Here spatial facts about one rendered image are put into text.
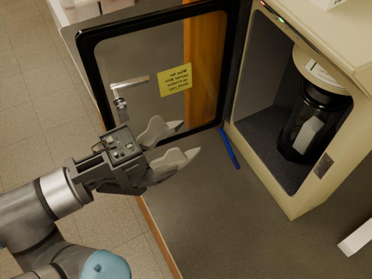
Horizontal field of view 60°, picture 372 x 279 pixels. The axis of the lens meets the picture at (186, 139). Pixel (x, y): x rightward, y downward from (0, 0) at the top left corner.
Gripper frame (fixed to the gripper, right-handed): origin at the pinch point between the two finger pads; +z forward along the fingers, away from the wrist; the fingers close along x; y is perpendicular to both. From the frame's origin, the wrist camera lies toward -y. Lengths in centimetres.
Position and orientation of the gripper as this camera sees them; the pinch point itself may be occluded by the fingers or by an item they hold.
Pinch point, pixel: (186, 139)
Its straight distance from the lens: 58.7
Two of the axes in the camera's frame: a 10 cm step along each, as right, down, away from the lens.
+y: -0.7, -5.3, -8.5
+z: 8.8, -4.3, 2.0
